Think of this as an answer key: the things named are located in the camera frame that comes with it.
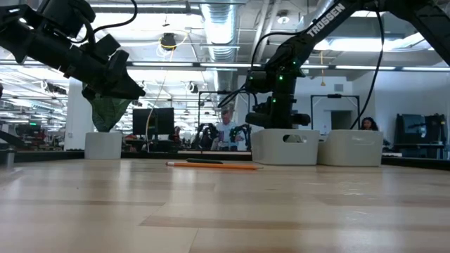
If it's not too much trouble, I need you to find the yellow pencil with eraser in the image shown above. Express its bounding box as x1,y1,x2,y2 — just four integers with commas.
165,161,264,171

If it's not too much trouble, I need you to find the black display screen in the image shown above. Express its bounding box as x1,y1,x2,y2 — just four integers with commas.
392,112,448,147

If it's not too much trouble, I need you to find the black metal frame stand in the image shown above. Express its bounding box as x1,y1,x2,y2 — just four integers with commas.
309,93,361,131

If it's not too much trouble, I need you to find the grey plastic bin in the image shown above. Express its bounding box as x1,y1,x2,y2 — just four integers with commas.
250,128,321,167
316,129,385,167

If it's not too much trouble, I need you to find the wide ribbed silver duct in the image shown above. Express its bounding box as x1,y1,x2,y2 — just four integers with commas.
198,0,242,94

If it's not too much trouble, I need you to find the black background monitor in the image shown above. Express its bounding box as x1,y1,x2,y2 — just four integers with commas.
131,107,176,136

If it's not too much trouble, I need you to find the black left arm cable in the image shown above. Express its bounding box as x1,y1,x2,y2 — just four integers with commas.
68,0,139,45

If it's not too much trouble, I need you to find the person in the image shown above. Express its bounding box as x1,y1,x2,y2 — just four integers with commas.
210,108,247,153
167,125,183,144
359,116,392,147

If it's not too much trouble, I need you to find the black table frame rail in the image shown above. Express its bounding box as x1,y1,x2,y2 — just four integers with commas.
0,150,450,170

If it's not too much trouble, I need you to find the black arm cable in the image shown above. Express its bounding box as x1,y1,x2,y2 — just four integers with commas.
68,0,139,45
217,10,385,131

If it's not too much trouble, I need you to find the yellow hanging cord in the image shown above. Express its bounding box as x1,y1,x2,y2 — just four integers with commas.
319,50,326,87

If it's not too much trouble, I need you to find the grey metal post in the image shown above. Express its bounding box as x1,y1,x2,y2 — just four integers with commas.
4,148,17,169

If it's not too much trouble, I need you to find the green snake plant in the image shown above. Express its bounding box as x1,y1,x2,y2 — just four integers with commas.
86,84,133,134

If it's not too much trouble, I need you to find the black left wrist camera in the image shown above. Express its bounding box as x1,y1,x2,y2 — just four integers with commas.
94,33,122,63

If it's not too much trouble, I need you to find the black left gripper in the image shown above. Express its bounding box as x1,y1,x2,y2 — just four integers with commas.
63,47,146,100

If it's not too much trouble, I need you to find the black pen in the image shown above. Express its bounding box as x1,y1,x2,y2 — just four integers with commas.
185,158,224,165

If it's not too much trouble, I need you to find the narrow silver ceiling duct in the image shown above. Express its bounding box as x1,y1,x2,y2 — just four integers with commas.
297,0,338,32

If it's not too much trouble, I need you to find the black reel with yellow cord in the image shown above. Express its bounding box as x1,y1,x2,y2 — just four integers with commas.
158,31,190,53

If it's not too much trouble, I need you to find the bright ceiling light panel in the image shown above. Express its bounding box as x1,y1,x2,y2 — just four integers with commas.
312,33,432,53

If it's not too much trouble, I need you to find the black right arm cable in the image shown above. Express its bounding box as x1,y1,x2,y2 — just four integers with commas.
217,10,385,131

